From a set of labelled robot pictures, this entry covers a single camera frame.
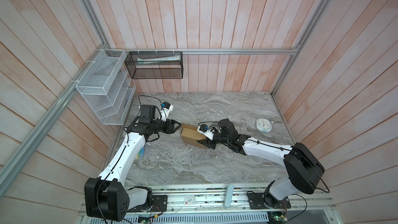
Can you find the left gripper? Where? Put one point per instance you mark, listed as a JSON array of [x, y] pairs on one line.
[[170, 126]]

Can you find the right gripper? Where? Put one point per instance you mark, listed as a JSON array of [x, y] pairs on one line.
[[208, 142]]

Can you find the brown cardboard box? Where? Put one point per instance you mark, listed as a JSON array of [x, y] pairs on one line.
[[191, 136]]

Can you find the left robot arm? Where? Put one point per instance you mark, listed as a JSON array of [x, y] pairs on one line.
[[105, 196]]

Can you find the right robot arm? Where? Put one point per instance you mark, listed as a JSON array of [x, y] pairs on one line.
[[303, 168]]

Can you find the coloured marker pack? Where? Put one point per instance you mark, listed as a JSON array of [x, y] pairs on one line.
[[140, 155]]

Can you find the white round clock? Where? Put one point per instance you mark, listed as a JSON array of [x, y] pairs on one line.
[[263, 125]]

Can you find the white label tag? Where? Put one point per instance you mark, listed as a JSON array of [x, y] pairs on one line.
[[189, 200]]

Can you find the black mesh basket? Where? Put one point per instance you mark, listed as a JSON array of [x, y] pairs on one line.
[[153, 71]]

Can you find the paper sheet in basket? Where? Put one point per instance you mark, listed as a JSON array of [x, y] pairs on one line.
[[159, 60]]

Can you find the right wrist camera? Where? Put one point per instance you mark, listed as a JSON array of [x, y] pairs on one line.
[[209, 131]]

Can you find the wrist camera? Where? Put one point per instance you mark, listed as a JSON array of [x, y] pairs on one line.
[[209, 131], [166, 108]]

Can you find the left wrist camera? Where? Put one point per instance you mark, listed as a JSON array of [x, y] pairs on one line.
[[166, 108]]

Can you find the aluminium front rail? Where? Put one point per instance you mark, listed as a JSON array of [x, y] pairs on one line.
[[210, 199]]

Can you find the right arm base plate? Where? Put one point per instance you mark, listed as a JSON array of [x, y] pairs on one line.
[[265, 200]]

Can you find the white wire mesh shelf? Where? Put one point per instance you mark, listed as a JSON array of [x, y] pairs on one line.
[[106, 87]]

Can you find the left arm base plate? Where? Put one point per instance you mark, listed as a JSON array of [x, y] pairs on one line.
[[142, 199]]

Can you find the aluminium wall frame bar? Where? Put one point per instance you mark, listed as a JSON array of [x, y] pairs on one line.
[[213, 51]]

